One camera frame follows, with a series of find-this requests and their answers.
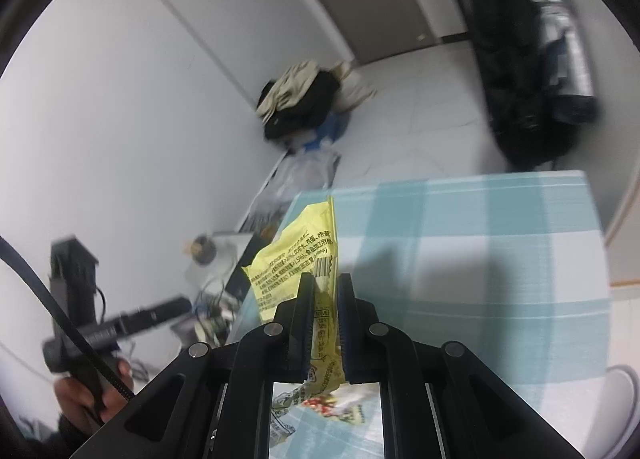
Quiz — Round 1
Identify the yellow snack wrapper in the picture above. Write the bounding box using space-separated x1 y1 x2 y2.
241 195 386 445

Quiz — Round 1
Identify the grey round trash bin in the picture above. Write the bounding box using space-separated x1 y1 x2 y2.
582 365 639 458

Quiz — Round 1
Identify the person's left hand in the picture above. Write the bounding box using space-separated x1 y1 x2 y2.
53 377 127 433

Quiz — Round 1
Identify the grey plastic bag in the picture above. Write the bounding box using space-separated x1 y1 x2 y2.
264 149 341 204

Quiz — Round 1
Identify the pile of clothes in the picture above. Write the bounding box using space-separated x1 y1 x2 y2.
256 60 376 142

